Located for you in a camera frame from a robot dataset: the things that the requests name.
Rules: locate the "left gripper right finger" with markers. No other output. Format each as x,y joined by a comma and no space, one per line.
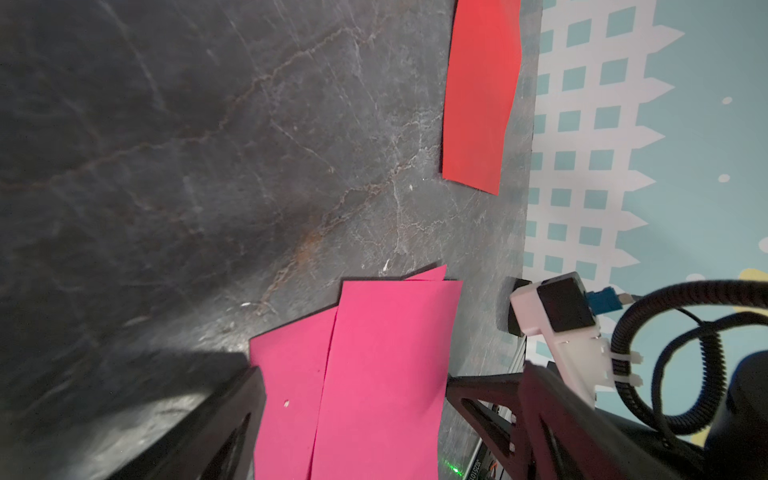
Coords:
571,440

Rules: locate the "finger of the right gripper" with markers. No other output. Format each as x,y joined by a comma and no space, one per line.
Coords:
492,407

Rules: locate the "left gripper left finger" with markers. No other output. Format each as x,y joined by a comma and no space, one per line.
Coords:
215,441

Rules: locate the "magenta paper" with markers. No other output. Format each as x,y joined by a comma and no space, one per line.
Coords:
293,362
386,378

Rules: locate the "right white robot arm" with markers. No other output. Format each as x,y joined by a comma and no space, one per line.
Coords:
712,424

